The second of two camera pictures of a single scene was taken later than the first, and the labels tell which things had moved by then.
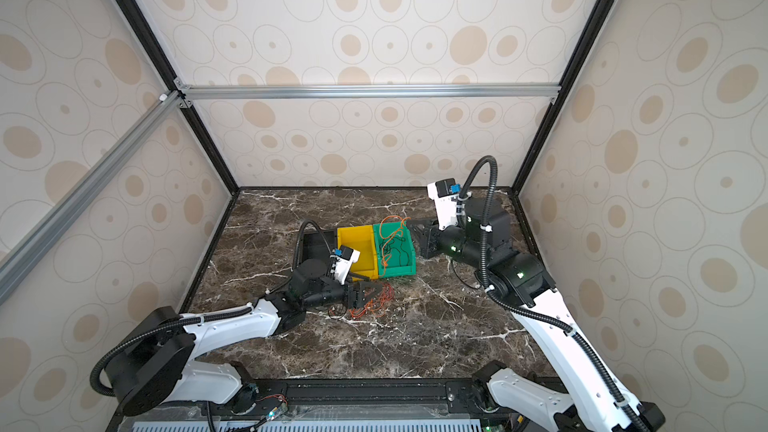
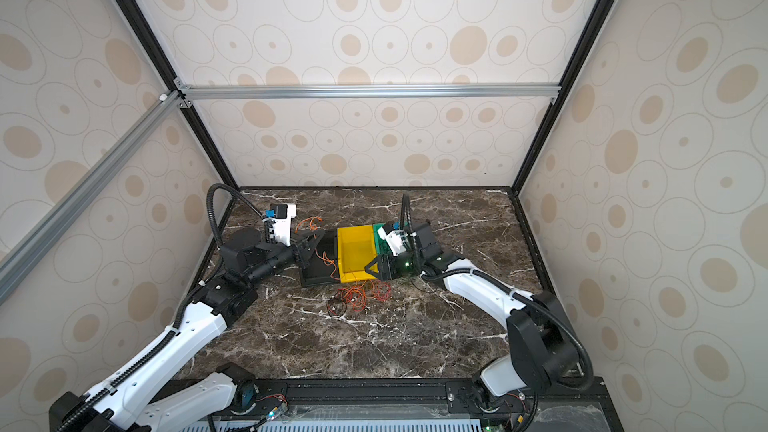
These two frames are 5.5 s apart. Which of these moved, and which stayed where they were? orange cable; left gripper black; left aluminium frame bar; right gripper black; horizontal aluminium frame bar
Moved: orange cable; right gripper black; left gripper black
Stayed: left aluminium frame bar; horizontal aluminium frame bar
